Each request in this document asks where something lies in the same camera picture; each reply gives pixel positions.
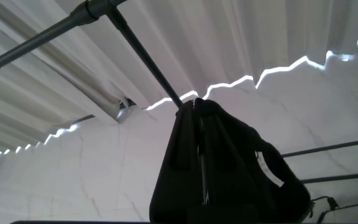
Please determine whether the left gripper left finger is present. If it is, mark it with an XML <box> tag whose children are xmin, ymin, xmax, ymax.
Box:
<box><xmin>149</xmin><ymin>100</ymin><xmax>204</xmax><ymax>223</ymax></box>

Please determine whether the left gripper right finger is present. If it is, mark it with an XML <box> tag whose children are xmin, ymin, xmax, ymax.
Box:
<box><xmin>200</xmin><ymin>113</ymin><xmax>264</xmax><ymax>223</ymax></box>

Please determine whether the black short-sleeved shirt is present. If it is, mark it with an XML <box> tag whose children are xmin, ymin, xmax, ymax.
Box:
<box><xmin>193</xmin><ymin>96</ymin><xmax>315</xmax><ymax>223</ymax></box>

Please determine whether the black clothes rack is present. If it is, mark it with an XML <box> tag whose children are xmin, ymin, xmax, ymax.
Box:
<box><xmin>0</xmin><ymin>0</ymin><xmax>358</xmax><ymax>185</ymax></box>

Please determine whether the white curtain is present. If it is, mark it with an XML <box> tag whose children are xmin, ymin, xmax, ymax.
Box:
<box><xmin>0</xmin><ymin>0</ymin><xmax>127</xmax><ymax>159</ymax></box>
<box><xmin>0</xmin><ymin>0</ymin><xmax>358</xmax><ymax>111</ymax></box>

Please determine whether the black cable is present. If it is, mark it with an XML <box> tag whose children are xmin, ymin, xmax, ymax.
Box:
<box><xmin>310</xmin><ymin>195</ymin><xmax>358</xmax><ymax>223</ymax></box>

